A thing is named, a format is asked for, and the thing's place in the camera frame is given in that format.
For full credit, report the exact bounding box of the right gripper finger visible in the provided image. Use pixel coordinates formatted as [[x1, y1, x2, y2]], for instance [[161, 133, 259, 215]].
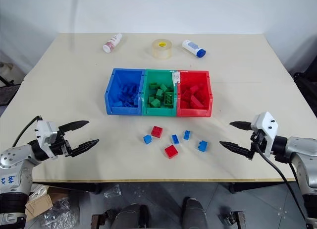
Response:
[[219, 141, 251, 159], [229, 120, 253, 132]]

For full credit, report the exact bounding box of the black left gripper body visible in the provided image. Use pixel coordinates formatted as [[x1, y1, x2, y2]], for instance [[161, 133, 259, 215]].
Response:
[[48, 128, 75, 160]]

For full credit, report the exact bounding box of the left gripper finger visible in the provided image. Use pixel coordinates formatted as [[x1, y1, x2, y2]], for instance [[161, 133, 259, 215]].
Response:
[[71, 139, 100, 158], [59, 120, 90, 134]]

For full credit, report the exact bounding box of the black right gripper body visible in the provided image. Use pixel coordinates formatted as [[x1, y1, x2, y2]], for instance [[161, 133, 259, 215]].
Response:
[[247, 129, 268, 161]]

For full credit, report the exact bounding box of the red plastic bin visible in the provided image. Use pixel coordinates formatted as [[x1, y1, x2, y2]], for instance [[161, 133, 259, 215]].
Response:
[[176, 70, 214, 118]]

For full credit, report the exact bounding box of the blue plastic bin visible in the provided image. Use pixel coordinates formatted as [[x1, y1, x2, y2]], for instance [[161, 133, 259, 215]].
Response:
[[105, 68, 146, 115]]

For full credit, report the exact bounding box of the small clear plastic bag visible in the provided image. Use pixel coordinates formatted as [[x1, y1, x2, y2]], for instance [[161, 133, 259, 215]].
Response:
[[103, 185, 122, 199]]

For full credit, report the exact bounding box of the brown cardboard box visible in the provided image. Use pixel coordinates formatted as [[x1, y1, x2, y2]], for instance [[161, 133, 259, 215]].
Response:
[[24, 186, 54, 223]]

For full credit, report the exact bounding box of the black equipment stand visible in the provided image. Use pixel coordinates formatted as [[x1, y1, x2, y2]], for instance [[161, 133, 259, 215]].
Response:
[[293, 35, 317, 109]]

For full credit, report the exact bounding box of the dark rounded grey shape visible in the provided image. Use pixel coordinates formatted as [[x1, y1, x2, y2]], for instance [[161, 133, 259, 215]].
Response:
[[115, 203, 150, 229], [182, 196, 208, 229]]

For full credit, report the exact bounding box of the green flat studded brick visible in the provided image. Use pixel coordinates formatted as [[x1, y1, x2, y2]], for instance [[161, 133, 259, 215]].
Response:
[[163, 92, 174, 107]]

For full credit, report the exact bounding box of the dark tripod with white head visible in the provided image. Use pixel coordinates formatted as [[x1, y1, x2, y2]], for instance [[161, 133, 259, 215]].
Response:
[[0, 50, 26, 106]]

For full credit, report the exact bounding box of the green plastic bin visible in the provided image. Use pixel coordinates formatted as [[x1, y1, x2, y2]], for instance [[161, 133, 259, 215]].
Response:
[[141, 69, 180, 116]]

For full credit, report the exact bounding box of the white bottle red label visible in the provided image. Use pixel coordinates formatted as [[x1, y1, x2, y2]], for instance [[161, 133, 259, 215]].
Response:
[[102, 33, 123, 54]]

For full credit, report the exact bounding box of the white bottle blue cap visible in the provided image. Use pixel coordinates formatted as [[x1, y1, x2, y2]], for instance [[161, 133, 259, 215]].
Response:
[[182, 39, 207, 59]]

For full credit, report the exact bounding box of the clear tape roll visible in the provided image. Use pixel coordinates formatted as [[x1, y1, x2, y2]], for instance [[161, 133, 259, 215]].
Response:
[[151, 38, 173, 61]]

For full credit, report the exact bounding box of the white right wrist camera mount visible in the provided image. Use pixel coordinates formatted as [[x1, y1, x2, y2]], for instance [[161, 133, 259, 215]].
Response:
[[250, 112, 279, 158]]

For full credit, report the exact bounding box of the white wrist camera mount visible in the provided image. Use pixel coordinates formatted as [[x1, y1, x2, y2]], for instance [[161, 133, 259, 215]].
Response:
[[250, 112, 279, 158], [35, 119, 60, 160]]

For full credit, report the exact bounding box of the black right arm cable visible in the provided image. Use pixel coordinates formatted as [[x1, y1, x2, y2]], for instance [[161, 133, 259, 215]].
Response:
[[255, 142, 309, 229]]

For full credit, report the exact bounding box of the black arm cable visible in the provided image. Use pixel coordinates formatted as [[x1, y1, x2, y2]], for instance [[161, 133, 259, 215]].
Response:
[[11, 115, 42, 148], [255, 142, 309, 229]]

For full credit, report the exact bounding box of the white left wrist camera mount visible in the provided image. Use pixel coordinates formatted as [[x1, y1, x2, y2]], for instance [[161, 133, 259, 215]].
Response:
[[35, 119, 60, 160]]

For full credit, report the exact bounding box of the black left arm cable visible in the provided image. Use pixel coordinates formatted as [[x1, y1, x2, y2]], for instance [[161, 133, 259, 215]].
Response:
[[11, 115, 42, 148]]

